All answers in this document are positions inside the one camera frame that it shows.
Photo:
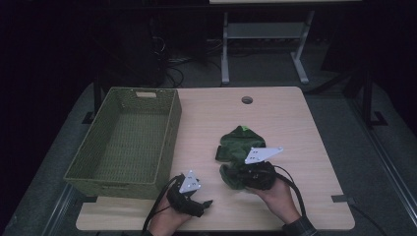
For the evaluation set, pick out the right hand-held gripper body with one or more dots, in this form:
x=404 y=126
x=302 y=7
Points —
x=260 y=177

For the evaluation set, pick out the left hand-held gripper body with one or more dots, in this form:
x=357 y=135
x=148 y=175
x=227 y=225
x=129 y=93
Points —
x=180 y=200

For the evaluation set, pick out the dark green cloth garment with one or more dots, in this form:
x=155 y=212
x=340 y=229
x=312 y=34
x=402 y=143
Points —
x=239 y=144

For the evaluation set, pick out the green woven basket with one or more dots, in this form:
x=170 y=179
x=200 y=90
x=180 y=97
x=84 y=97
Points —
x=131 y=141

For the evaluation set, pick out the person's left hand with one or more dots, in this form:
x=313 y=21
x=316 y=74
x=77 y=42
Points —
x=165 y=221

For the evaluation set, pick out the person's right hand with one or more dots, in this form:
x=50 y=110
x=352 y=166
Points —
x=280 y=200

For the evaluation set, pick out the black metal stand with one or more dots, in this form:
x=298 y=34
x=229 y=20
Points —
x=369 y=98
x=97 y=98

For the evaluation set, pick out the white metal stand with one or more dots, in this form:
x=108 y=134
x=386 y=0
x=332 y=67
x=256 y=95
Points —
x=265 y=31

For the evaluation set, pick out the metal floor rail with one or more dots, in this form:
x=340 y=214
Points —
x=57 y=213
x=383 y=157

